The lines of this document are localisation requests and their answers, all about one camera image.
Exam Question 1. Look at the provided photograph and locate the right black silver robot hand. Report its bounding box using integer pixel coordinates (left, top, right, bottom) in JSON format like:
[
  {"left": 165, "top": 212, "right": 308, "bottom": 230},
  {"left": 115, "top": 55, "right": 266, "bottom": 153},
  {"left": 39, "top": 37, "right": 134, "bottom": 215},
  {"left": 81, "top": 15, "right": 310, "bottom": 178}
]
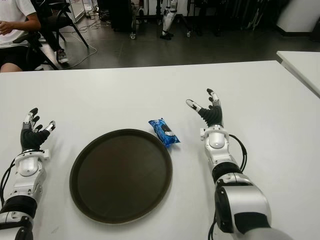
[{"left": 185, "top": 88, "right": 224, "bottom": 128}]

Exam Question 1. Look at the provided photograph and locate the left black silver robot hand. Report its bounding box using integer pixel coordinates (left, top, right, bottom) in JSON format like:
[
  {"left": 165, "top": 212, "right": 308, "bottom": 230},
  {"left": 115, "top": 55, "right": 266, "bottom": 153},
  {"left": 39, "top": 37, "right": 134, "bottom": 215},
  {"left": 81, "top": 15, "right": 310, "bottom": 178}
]
[{"left": 19, "top": 107, "right": 57, "bottom": 153}]

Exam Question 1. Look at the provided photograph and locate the blue Oreo cookie packet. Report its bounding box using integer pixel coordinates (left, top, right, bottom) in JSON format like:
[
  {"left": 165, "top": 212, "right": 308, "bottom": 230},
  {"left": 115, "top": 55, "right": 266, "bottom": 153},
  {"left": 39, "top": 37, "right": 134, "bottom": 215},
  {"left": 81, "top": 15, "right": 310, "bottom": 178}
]
[{"left": 148, "top": 117, "right": 181, "bottom": 148}]

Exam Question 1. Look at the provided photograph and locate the round dark brown tray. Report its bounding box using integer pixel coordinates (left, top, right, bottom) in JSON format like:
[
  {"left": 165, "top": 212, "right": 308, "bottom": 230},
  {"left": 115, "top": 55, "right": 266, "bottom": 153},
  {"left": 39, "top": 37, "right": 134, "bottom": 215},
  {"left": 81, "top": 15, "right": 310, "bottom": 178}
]
[{"left": 69, "top": 128, "right": 174, "bottom": 225}]

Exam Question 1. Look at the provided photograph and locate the black office chair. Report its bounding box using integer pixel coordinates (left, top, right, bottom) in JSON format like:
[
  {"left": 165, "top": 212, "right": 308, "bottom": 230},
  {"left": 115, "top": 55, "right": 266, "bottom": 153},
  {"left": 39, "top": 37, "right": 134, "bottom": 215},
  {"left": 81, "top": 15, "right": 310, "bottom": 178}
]
[{"left": 12, "top": 32, "right": 60, "bottom": 71}]

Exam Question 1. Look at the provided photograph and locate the white side table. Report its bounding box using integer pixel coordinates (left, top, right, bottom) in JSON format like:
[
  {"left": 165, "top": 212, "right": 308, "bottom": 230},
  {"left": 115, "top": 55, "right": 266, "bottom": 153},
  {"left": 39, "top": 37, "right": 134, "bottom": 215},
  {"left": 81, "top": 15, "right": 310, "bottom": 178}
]
[{"left": 276, "top": 50, "right": 320, "bottom": 99}]

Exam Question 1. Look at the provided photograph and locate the white humanoid robot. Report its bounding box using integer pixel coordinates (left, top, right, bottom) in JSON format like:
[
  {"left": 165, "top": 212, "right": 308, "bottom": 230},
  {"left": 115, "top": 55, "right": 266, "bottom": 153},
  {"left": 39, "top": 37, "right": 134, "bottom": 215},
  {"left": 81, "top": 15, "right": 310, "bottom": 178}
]
[{"left": 159, "top": 0, "right": 180, "bottom": 40}]

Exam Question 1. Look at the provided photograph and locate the black folding chair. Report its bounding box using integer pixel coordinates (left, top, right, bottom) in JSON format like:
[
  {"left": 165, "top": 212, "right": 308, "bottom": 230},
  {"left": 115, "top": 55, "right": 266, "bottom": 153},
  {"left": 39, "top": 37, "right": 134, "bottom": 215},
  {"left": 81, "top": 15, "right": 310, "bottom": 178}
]
[{"left": 58, "top": 0, "right": 90, "bottom": 49}]

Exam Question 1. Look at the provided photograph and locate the seated person in white shirt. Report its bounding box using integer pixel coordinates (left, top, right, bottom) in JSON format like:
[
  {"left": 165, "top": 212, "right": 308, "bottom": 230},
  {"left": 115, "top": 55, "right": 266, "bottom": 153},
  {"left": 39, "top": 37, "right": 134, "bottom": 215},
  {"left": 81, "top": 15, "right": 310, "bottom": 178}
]
[{"left": 0, "top": 0, "right": 42, "bottom": 73}]

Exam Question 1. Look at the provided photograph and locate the white display cabinet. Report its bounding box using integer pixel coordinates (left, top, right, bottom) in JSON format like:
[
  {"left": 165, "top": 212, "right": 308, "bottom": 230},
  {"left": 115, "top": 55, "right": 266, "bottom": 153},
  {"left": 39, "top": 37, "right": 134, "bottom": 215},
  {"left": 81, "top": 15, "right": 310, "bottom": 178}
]
[{"left": 65, "top": 0, "right": 87, "bottom": 24}]

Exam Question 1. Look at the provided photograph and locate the black equipment case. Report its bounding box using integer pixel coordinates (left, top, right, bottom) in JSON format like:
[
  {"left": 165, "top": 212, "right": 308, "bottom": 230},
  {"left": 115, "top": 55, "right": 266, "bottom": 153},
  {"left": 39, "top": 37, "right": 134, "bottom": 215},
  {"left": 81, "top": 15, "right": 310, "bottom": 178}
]
[{"left": 111, "top": 0, "right": 134, "bottom": 32}]

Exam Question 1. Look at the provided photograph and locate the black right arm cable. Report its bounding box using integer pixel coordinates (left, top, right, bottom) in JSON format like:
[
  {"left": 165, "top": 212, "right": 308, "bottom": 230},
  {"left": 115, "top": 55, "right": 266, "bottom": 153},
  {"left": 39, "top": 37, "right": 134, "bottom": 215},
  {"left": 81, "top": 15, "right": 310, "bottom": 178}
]
[{"left": 227, "top": 134, "right": 248, "bottom": 174}]

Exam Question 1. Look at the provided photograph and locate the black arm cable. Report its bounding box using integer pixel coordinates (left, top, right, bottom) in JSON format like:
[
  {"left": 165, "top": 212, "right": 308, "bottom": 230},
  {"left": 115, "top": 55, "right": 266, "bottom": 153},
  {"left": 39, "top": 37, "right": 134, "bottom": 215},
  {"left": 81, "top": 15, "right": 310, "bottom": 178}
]
[
  {"left": 0, "top": 159, "right": 18, "bottom": 206},
  {"left": 227, "top": 134, "right": 248, "bottom": 174}
]

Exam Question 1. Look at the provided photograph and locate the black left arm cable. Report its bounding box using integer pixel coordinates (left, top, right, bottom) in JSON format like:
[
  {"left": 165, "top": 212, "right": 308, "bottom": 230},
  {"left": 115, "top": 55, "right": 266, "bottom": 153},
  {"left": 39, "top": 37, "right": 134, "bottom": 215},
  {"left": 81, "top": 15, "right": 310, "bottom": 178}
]
[{"left": 0, "top": 159, "right": 18, "bottom": 206}]

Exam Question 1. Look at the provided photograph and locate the white floor cable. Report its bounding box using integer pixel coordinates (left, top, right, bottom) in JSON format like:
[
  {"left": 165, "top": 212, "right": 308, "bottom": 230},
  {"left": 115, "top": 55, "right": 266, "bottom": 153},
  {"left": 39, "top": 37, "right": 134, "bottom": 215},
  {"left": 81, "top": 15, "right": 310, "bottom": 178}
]
[{"left": 59, "top": 14, "right": 113, "bottom": 70}]

